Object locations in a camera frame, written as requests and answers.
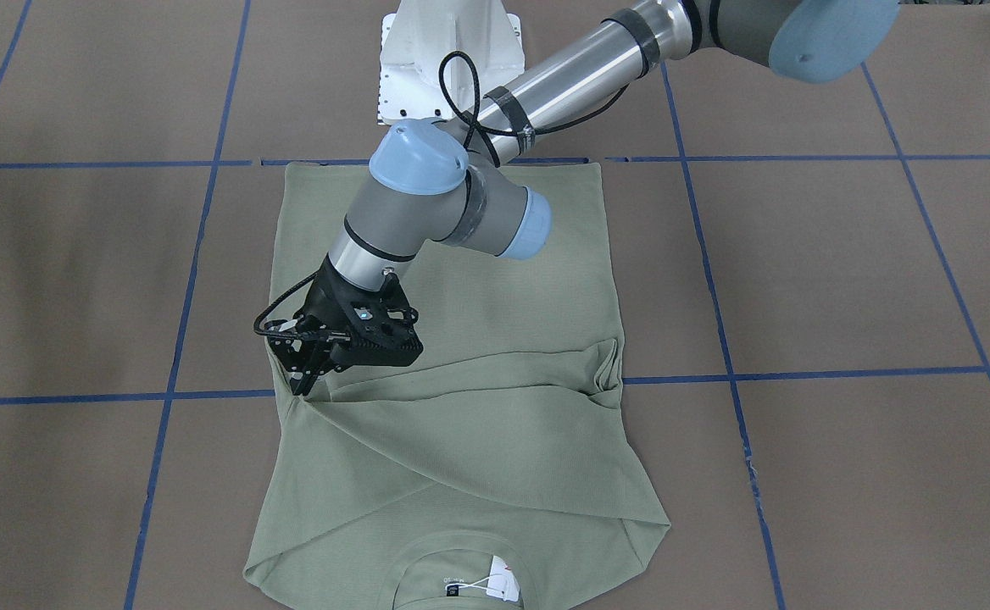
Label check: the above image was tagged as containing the robot arm grey silver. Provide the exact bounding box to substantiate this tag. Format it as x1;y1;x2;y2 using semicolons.
254;1;899;397

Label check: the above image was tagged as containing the olive green long-sleeve shirt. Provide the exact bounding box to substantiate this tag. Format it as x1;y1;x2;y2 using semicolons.
242;164;670;609

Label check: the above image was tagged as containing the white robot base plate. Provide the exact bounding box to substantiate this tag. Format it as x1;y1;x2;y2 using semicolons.
375;0;528;128

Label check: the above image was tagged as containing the white garment hang tag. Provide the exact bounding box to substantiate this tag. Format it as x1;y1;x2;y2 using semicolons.
446;555;523;605

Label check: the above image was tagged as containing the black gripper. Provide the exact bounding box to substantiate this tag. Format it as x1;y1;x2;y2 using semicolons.
268;258;424;397

